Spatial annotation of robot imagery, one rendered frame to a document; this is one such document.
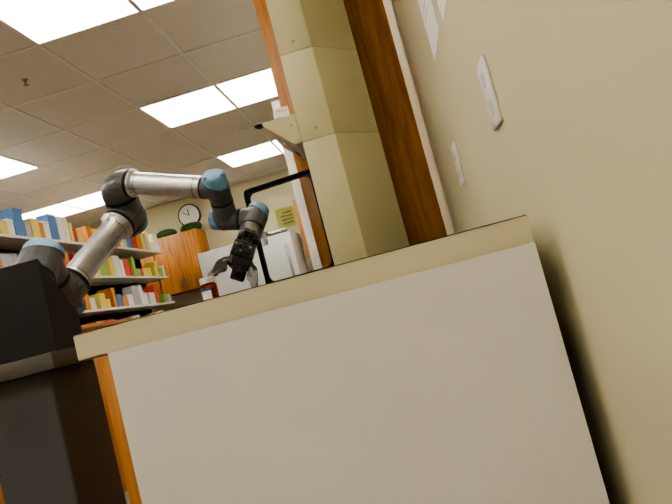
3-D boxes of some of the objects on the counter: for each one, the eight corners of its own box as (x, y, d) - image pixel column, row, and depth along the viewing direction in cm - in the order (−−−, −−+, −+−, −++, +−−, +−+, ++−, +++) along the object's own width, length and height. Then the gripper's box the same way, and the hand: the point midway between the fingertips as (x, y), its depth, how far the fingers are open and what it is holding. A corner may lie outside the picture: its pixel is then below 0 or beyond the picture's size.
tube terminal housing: (413, 264, 221) (360, 68, 226) (414, 261, 189) (352, 33, 194) (348, 281, 223) (297, 86, 229) (338, 281, 191) (279, 55, 197)
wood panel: (451, 254, 227) (358, -86, 237) (452, 254, 224) (357, -91, 234) (328, 287, 232) (241, -48, 242) (327, 287, 229) (239, -52, 239)
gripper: (220, 218, 187) (201, 263, 173) (281, 238, 189) (267, 284, 175) (216, 237, 193) (198, 282, 179) (275, 255, 195) (261, 301, 181)
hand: (230, 289), depth 179 cm, fingers open, 14 cm apart
